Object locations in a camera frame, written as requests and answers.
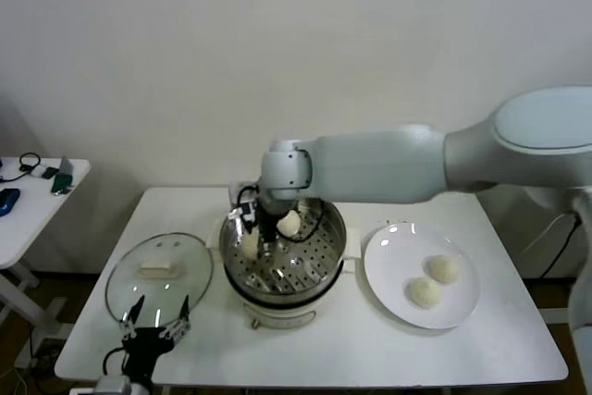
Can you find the neighbouring table leg frame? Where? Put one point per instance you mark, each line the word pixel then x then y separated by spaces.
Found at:
pixel 555 316

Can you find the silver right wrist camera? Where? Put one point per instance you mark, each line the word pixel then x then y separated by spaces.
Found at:
pixel 246 212

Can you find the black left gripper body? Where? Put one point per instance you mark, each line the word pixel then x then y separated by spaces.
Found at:
pixel 145 349

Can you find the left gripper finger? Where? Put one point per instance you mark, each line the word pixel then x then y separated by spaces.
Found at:
pixel 185 314
pixel 135 312

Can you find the blue computer mouse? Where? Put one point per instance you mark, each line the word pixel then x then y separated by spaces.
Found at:
pixel 9 201

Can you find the green flat object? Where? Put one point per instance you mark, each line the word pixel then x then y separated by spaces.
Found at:
pixel 61 183

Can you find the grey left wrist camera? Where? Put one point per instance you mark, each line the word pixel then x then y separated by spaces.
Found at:
pixel 113 386

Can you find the white steamed baozi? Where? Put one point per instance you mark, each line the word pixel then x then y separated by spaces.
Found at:
pixel 290 224
pixel 423 292
pixel 444 269
pixel 251 247

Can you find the white side table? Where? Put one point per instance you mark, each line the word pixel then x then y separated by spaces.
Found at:
pixel 28 228

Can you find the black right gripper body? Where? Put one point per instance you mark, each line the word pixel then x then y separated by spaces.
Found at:
pixel 273 210

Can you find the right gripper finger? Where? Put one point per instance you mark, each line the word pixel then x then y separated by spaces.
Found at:
pixel 268 238
pixel 245 227

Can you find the small white object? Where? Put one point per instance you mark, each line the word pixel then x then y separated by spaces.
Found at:
pixel 37 170

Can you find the white oval plate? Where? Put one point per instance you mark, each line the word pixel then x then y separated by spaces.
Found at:
pixel 398 251

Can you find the steel steamer pot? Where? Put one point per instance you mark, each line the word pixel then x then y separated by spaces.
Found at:
pixel 277 316

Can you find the small black device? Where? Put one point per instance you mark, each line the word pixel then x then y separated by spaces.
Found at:
pixel 48 173

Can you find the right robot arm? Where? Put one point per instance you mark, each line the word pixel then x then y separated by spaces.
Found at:
pixel 370 168

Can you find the stainless steel steamer basket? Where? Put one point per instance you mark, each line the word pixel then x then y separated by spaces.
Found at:
pixel 305 270

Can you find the floor power strip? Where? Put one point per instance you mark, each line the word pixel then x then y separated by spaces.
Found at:
pixel 46 349

